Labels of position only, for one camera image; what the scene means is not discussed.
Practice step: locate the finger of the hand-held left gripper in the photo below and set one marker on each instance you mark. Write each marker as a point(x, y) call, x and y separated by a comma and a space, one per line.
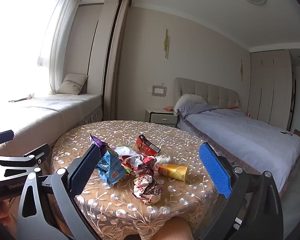
point(27, 156)
point(2, 136)

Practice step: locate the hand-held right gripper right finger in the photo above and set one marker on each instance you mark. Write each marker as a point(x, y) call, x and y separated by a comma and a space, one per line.
point(215, 170)

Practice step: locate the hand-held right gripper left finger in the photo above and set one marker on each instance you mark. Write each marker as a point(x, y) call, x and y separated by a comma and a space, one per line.
point(86, 170)

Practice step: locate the blue snack bag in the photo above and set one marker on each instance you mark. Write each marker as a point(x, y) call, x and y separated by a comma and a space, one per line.
point(110, 167)

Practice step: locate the purple snack wrapper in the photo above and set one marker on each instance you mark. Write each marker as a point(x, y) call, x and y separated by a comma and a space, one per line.
point(97, 141)

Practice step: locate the yellow drink can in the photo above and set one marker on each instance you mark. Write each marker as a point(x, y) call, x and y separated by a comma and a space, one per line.
point(173, 171)

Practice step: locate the white plastic wrapper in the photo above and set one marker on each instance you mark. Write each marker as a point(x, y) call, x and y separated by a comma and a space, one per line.
point(125, 151)

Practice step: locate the white tissue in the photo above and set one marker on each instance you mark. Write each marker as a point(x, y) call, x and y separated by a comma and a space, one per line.
point(163, 159)

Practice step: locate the red and white wrapper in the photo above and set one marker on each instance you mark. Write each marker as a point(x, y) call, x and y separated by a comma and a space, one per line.
point(146, 187)

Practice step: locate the red cardboard box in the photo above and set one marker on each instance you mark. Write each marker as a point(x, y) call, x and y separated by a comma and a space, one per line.
point(146, 146)

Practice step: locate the person's left hand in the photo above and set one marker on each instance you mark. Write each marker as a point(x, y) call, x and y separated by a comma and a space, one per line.
point(2, 212)

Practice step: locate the small items on window seat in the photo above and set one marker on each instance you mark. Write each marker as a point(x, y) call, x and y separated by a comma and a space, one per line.
point(22, 98)

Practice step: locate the lilac blanket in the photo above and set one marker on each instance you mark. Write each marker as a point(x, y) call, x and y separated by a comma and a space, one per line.
point(240, 135)

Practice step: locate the round table with floral cloth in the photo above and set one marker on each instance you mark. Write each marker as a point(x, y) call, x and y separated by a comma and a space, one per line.
point(115, 205)

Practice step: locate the bed with ruffled skirt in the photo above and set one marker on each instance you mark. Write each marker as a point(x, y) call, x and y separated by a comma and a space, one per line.
point(187, 126)

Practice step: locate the small pink item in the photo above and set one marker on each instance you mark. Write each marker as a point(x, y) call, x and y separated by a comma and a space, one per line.
point(250, 115)

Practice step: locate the grey nightstand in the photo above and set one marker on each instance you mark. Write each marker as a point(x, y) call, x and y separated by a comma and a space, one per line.
point(162, 117)

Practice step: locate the grey bed pillow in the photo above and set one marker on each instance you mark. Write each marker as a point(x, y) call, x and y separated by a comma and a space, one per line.
point(190, 100)

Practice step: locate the orange item on nightstand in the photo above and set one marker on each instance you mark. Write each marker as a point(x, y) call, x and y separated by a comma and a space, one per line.
point(168, 109)

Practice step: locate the beige padded headboard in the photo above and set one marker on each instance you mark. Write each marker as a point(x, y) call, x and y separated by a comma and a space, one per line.
point(215, 90)

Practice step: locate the dark phone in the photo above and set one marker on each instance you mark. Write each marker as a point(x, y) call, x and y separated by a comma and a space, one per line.
point(286, 133)

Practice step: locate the beige throw pillow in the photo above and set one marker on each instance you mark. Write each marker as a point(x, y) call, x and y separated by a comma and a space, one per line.
point(71, 83)

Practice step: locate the beige wardrobe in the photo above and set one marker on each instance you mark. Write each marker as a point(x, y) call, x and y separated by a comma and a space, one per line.
point(270, 85)

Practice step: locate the white sheer curtain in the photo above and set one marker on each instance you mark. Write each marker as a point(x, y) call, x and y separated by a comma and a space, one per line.
point(62, 30)

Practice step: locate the framed wall switch plate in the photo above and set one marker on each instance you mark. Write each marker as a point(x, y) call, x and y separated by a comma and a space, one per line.
point(159, 91)

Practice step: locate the small gold wall lamp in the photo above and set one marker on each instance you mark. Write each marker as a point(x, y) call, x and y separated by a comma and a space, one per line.
point(241, 71)

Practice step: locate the large gold wall lamp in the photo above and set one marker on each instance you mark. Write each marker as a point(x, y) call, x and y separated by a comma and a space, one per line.
point(166, 43)

